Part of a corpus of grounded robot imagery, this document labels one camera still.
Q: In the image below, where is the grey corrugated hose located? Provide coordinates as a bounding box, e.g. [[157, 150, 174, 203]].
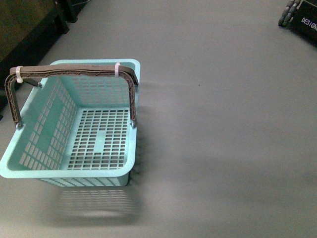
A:
[[278, 0, 301, 26]]

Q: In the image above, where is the white zip tie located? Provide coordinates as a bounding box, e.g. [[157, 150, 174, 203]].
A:
[[114, 62, 120, 78], [15, 66, 23, 84]]

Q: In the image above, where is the white zip tie left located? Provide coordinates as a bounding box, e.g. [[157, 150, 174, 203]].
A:
[[15, 66, 23, 84]]

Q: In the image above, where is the white zip tie right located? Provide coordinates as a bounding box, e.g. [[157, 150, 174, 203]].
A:
[[114, 62, 120, 78]]

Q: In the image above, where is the light blue plastic basket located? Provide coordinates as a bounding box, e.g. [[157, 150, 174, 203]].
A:
[[0, 59, 141, 187]]

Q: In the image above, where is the dark wooden furniture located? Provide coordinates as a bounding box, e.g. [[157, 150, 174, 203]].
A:
[[0, 0, 88, 110]]

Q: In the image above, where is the brown basket handle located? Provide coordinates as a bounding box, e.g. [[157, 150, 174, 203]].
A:
[[4, 64, 139, 128]]

